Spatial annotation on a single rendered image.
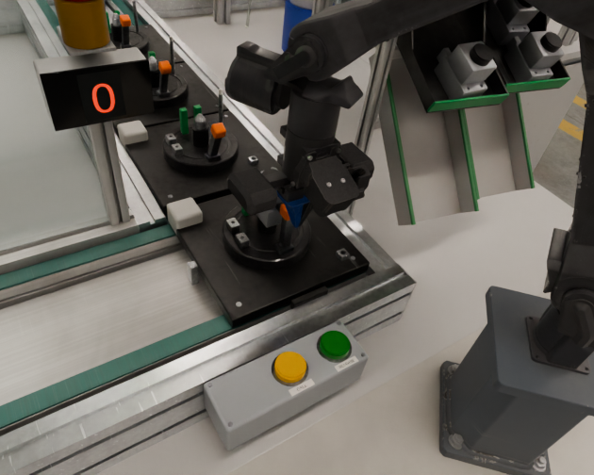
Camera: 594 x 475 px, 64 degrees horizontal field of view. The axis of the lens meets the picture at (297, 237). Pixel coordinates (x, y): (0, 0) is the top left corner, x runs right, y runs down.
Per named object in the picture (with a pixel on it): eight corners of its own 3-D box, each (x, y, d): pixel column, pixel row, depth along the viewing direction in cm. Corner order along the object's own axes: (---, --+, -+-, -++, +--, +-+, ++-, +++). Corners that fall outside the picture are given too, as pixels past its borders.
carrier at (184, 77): (229, 117, 104) (229, 61, 95) (118, 139, 94) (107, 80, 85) (186, 69, 118) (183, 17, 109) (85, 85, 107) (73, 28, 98)
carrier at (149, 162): (286, 180, 90) (292, 122, 82) (164, 216, 80) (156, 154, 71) (229, 118, 104) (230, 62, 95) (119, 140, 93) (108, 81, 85)
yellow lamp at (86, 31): (116, 46, 54) (108, 1, 50) (69, 52, 51) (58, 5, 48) (103, 29, 56) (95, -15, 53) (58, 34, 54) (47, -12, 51)
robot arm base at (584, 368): (589, 375, 53) (621, 346, 49) (531, 361, 54) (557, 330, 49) (577, 326, 58) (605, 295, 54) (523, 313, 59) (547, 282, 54)
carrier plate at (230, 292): (367, 270, 76) (371, 261, 74) (232, 329, 65) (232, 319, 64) (289, 185, 89) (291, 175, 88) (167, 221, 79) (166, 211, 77)
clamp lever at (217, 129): (220, 156, 85) (226, 130, 79) (209, 159, 85) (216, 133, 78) (211, 140, 86) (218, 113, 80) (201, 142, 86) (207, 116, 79)
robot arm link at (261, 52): (358, 20, 49) (260, -11, 52) (323, 44, 43) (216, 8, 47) (338, 118, 57) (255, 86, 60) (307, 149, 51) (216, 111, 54)
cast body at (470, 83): (475, 101, 69) (507, 69, 62) (452, 106, 67) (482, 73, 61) (450, 55, 71) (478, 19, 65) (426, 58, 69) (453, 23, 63)
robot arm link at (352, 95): (371, 73, 50) (296, 48, 53) (349, 93, 47) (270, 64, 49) (357, 130, 55) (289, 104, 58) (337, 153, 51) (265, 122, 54)
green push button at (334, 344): (354, 355, 64) (356, 347, 63) (329, 368, 62) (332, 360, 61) (337, 333, 66) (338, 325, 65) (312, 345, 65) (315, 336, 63)
